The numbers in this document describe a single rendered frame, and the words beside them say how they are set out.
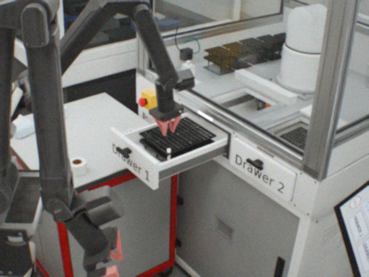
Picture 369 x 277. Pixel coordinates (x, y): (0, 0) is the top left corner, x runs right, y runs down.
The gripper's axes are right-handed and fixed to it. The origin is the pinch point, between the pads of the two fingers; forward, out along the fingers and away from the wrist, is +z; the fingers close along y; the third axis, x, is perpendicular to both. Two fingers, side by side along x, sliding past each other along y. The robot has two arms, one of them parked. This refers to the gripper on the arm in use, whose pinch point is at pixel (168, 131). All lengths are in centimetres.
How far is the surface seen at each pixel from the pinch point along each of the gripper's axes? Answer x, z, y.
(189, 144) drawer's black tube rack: -0.3, 9.0, 8.3
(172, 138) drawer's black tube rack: 6.2, 8.1, 5.1
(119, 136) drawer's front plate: 13.4, 3.3, -11.9
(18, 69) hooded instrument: 160, 31, -4
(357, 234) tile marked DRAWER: -74, 0, 9
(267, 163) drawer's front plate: -26.8, 8.8, 21.1
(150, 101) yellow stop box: 37.6, 10.3, 15.8
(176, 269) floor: 24, 99, 11
